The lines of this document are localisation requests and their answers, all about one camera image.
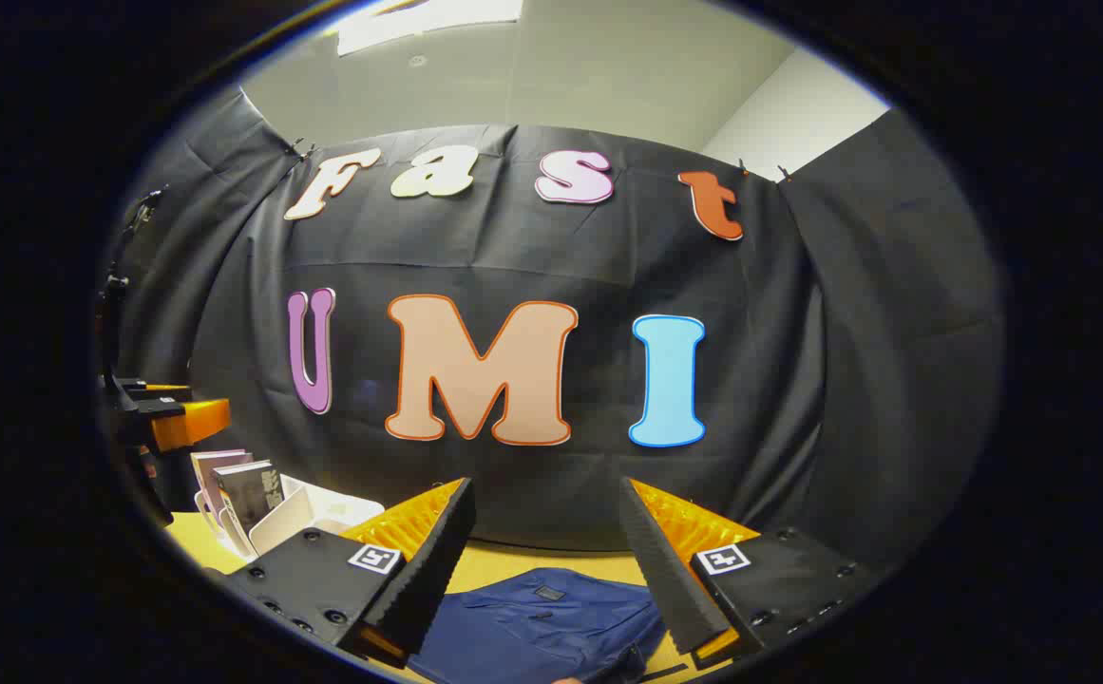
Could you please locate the blue schoolbag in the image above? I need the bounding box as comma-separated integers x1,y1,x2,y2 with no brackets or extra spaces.
409,568,671,684

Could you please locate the white bookshelf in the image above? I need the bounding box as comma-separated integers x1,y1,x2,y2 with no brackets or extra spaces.
195,475,386,561

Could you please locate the ceiling light panel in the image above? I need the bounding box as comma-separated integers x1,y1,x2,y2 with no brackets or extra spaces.
337,0,523,55

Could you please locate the dark grey book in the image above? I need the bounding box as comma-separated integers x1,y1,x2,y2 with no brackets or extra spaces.
214,461,286,542

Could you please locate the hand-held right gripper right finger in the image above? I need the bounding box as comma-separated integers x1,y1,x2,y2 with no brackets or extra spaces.
619,477,880,671

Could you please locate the black backdrop cloth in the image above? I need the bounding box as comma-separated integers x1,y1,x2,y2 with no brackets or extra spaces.
100,87,1003,571

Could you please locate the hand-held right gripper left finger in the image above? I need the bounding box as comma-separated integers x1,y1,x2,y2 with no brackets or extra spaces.
225,477,477,669

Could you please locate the pink book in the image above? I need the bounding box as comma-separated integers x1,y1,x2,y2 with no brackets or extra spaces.
192,449,253,528

